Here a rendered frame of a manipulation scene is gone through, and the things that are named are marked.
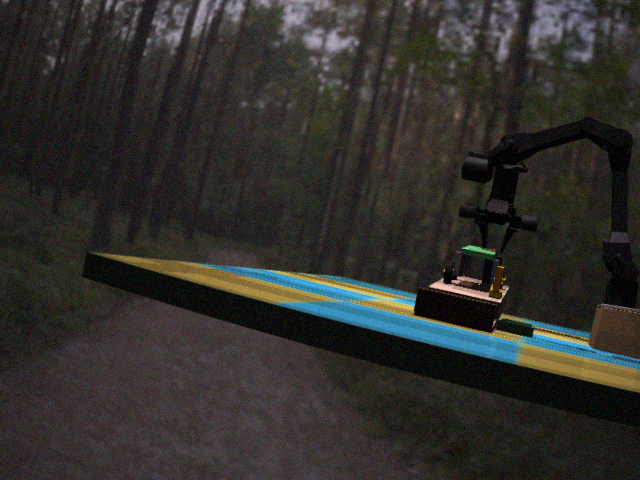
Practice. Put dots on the tan sloped ramp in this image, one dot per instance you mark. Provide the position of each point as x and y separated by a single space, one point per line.
464 302

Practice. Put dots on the green trolley with black wheels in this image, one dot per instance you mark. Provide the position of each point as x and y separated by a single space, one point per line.
462 260

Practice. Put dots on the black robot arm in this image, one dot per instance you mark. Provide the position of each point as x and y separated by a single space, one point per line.
515 147

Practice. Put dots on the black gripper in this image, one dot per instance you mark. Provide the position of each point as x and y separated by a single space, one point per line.
527 222

